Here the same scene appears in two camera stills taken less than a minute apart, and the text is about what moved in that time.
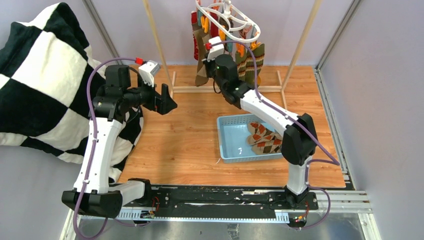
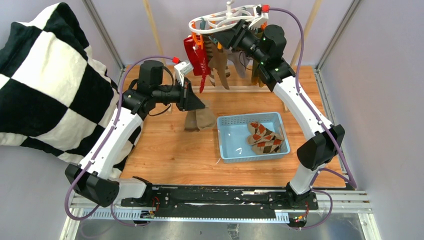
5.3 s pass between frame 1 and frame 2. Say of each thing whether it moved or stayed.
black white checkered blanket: stayed
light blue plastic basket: stayed
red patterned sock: moved
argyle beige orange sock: stayed
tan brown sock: moved
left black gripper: moved
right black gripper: moved
